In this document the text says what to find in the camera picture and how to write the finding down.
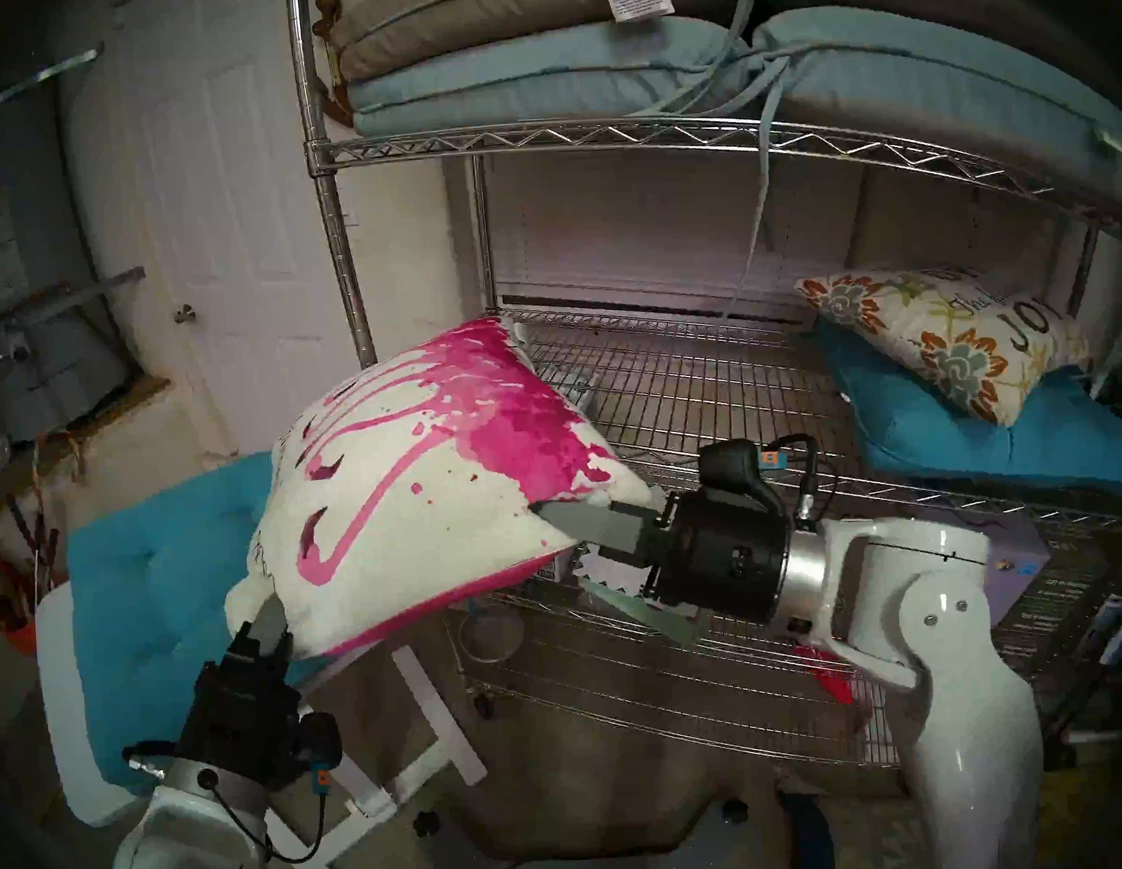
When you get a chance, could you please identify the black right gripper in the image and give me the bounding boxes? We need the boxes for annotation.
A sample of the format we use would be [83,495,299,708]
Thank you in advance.
[532,480,798,635]

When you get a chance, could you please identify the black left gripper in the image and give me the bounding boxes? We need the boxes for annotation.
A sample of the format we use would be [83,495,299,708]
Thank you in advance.
[170,591,309,794]

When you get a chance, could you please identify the pink flamingo throw pillow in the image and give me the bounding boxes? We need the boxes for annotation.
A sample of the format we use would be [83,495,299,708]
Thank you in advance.
[211,307,671,665]

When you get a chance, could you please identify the floral JOY throw pillow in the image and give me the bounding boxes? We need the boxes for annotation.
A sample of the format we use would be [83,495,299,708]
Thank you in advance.
[793,256,1095,438]

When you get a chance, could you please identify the teal flat seat cushion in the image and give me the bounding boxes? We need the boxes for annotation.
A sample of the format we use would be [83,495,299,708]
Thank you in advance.
[61,447,355,802]

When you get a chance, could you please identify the teal tufted seat cushion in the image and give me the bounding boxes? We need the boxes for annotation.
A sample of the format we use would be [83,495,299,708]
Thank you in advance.
[812,301,1122,517]

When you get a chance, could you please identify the light blue bench cushion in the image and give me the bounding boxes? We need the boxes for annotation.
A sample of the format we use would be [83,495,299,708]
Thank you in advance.
[343,12,756,139]

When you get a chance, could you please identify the light blue tied cushion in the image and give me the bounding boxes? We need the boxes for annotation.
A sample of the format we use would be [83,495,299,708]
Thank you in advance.
[749,0,1122,232]

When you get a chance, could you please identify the green paper sheet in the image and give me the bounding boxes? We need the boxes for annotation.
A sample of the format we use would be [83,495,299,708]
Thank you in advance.
[578,571,716,655]

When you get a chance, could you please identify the utility pump box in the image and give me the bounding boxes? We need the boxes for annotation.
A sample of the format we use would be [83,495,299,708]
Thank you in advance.
[520,361,612,591]

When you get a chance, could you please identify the clear glass bowl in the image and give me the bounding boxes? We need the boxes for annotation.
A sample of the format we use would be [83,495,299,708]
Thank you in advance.
[457,601,527,666]

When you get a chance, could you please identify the white folding table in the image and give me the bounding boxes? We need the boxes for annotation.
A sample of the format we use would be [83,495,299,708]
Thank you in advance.
[33,560,496,869]

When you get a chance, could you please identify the red plastic bag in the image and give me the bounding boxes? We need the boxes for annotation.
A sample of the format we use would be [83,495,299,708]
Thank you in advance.
[795,638,859,710]

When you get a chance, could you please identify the brown wooden ledge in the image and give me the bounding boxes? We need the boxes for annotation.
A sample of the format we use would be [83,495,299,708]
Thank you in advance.
[0,373,178,529]

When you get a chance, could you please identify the grey water heater tank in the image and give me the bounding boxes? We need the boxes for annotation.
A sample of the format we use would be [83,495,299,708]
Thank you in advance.
[0,87,136,441]

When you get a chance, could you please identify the dark blue cloth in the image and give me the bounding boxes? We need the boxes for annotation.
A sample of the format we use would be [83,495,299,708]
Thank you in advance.
[781,789,838,869]

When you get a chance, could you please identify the LED lamp box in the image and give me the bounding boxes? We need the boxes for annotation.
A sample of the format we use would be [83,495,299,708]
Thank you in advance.
[982,504,1113,679]

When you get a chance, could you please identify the patterned grey cloth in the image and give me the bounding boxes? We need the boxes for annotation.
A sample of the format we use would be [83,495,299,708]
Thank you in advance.
[819,794,927,869]

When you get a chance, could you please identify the white panel door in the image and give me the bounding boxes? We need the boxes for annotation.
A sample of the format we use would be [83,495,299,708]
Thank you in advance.
[56,0,375,464]

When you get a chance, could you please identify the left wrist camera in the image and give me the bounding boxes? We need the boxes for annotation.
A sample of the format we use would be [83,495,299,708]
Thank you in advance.
[295,710,348,796]

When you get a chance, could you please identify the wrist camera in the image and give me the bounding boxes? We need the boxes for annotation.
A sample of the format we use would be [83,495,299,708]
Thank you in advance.
[697,436,793,518]
[295,710,348,796]

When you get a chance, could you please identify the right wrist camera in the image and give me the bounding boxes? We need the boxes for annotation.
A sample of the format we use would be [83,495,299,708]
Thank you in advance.
[697,436,793,518]

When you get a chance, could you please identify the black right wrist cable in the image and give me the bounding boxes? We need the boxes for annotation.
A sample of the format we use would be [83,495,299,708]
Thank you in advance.
[767,431,840,533]

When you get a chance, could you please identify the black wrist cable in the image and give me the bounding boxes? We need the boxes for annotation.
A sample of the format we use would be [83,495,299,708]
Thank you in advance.
[204,761,333,869]
[767,431,840,533]

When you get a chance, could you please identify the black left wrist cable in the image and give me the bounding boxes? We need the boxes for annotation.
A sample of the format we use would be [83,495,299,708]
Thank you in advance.
[204,761,333,869]

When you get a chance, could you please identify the metal tank strap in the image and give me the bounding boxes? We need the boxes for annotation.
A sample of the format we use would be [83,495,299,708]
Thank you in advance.
[0,45,110,122]
[0,268,149,347]

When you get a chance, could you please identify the chrome wire shelf rack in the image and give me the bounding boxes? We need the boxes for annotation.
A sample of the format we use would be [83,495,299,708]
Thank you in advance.
[285,0,1122,826]

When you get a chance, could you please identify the brown wooden wall hooks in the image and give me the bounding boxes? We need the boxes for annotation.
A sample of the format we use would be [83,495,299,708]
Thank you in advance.
[309,0,354,129]

